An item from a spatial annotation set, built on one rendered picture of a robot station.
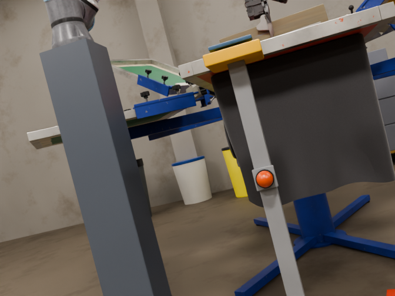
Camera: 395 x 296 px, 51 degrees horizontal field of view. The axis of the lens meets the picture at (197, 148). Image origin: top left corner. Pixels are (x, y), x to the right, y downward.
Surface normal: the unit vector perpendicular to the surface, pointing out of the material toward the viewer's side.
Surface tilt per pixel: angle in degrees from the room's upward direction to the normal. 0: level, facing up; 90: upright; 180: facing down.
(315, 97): 91
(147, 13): 90
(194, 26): 90
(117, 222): 90
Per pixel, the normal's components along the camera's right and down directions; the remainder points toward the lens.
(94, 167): -0.18, 0.06
